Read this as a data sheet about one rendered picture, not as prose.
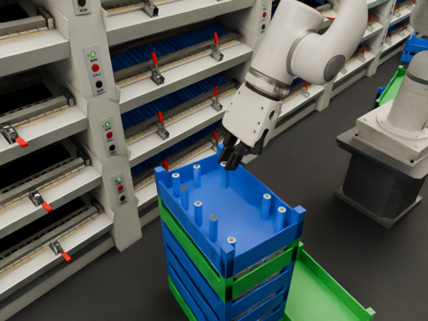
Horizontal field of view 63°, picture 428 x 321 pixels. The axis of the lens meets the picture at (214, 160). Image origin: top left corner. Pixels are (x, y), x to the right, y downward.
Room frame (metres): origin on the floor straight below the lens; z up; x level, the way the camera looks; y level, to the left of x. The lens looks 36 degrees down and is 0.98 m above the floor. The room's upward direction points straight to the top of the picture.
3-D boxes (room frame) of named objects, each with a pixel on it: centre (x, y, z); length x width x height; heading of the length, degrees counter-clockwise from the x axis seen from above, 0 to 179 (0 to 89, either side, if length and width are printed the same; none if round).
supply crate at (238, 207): (0.59, -0.02, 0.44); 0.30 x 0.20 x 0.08; 33
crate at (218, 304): (0.59, -0.02, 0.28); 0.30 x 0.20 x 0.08; 33
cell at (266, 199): (0.57, -0.12, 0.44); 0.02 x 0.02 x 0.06
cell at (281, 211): (0.53, -0.14, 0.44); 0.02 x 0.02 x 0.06
